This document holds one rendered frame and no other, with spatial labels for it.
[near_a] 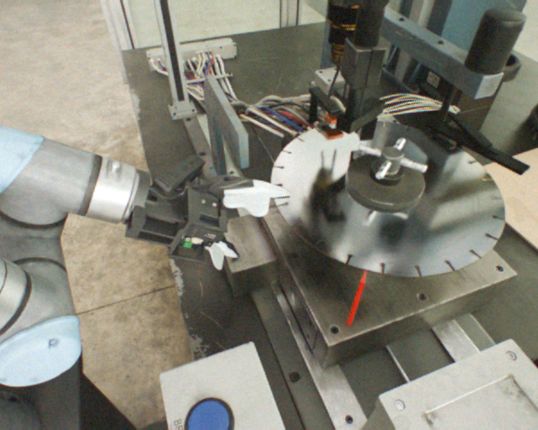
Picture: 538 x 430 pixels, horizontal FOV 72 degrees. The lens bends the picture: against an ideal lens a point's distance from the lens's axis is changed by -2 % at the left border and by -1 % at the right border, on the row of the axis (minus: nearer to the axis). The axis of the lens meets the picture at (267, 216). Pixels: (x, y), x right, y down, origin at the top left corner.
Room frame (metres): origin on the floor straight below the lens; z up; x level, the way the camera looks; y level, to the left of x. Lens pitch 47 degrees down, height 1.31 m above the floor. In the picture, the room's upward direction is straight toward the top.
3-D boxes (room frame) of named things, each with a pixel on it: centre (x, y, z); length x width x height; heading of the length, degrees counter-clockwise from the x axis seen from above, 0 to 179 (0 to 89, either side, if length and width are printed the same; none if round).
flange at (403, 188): (0.41, -0.17, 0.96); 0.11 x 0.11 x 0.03
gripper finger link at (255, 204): (0.36, 0.01, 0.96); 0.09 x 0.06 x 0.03; 99
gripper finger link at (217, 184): (0.37, 0.06, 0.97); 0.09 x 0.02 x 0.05; 99
